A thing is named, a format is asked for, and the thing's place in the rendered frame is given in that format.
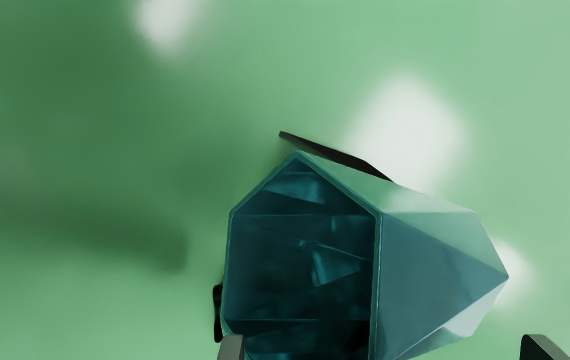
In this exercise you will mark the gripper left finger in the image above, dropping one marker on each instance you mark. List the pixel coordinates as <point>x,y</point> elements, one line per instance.
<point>231,348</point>

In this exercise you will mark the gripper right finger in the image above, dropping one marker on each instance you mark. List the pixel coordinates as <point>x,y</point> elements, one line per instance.
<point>540,350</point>

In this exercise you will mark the teal faceted mug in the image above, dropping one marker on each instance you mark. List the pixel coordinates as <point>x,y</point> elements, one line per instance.
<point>415,260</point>

